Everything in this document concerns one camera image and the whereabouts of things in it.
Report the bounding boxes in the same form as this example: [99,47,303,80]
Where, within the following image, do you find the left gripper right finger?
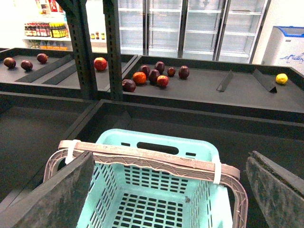
[246,151,304,228]

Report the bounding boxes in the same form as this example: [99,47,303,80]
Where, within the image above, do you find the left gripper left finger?
[0,152,95,228]

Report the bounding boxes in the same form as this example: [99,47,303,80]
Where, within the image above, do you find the teal plastic shopping basket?
[77,129,233,228]

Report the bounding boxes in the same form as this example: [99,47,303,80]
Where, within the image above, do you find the dark apple front cluster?
[122,79,136,93]

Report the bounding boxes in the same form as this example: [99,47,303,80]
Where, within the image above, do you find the dark apple cluster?
[178,66,190,80]
[148,69,160,84]
[140,65,150,78]
[122,79,136,93]
[154,61,165,74]

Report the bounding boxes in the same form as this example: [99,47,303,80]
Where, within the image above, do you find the dark red apple far left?
[3,57,16,69]

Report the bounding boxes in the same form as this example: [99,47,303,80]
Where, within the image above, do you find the dark apple cluster right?
[178,66,190,80]

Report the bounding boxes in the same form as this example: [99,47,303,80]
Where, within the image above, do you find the dark apple cluster centre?
[148,69,160,84]

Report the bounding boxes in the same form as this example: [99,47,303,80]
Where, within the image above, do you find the dark apple cluster back left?
[140,65,150,78]

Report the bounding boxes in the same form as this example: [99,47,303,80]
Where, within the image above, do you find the red yellow apple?
[157,75,169,88]

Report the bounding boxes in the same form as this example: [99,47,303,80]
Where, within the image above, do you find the small dark red apple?
[167,67,176,77]

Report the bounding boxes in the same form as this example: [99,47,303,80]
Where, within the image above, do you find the dark apple cluster back top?
[154,61,165,74]

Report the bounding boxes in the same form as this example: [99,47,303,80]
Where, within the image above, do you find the black lower right tray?
[0,99,304,228]

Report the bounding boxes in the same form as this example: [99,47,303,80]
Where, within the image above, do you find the black tray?
[122,56,304,123]
[0,99,304,228]
[0,47,139,98]
[0,92,96,201]

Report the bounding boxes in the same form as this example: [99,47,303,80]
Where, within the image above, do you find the white zip tie left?
[65,140,80,165]

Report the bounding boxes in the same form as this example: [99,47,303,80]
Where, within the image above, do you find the white zip tie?
[65,140,80,165]
[213,160,222,184]

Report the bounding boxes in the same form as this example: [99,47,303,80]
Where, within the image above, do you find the white zip tie right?
[213,160,222,184]

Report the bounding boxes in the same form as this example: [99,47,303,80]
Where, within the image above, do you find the black lower left tray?
[0,92,96,201]

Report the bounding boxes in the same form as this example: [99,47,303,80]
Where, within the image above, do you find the black divider in lower tray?
[112,111,132,130]

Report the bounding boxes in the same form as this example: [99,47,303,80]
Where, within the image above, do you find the black upper right tray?
[122,56,304,123]

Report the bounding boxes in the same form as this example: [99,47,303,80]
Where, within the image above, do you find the yellow lemon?
[275,73,288,85]

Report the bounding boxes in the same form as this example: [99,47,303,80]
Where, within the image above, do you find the black triangular divider right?
[253,68,277,93]

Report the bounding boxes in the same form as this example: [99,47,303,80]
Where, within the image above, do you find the black divider left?
[216,70,234,92]

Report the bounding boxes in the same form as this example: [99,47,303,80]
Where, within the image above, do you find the long black divider strip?
[15,55,73,83]

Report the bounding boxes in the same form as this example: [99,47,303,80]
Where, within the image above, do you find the black upper left tray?
[0,47,139,98]

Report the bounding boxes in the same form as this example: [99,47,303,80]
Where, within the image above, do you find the orange red fruit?
[133,72,146,85]

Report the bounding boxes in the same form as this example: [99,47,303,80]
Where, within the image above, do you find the glass door refrigerator bank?
[118,0,270,63]

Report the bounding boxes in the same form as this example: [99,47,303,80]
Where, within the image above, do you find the white shelf with bottles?
[22,0,106,53]

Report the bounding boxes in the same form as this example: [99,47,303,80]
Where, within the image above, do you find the grey basket handle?
[43,140,248,228]

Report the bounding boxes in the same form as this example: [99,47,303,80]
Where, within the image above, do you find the bright red apple by post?
[94,57,107,71]

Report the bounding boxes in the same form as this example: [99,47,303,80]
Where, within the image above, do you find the black perforated post left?
[57,0,98,100]

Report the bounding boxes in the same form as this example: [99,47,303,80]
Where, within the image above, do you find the black perforated post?
[103,0,123,101]
[57,0,98,100]

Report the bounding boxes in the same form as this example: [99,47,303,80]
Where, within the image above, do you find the black perforated post right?
[103,0,123,101]

